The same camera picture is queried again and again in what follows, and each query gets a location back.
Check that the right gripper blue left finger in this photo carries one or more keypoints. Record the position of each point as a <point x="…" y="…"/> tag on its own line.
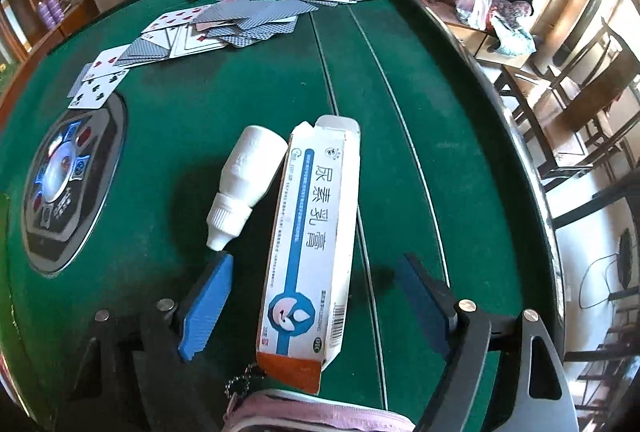
<point x="199" y="312"/>

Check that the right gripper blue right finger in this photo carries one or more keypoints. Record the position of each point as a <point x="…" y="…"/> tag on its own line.
<point x="431" y="301"/>

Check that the pink zipper pouch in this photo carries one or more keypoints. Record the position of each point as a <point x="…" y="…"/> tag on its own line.
<point x="282" y="410"/>

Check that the white plastic bottle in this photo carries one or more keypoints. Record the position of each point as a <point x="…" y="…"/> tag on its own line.
<point x="245" y="179"/>

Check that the mahjong table centre control panel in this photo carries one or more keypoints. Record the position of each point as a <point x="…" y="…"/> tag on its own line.
<point x="68" y="182"/>

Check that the dark wooden chair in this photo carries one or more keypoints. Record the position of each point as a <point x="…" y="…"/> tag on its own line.
<point x="565" y="114"/>

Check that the bags pile on side table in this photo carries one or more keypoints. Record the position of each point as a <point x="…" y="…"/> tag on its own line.
<point x="507" y="20"/>

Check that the scattered playing cards pile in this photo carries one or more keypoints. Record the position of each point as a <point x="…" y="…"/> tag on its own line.
<point x="207" y="25"/>

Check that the purple bottles pair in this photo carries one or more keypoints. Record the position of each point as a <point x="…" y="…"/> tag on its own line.
<point x="51" y="13"/>

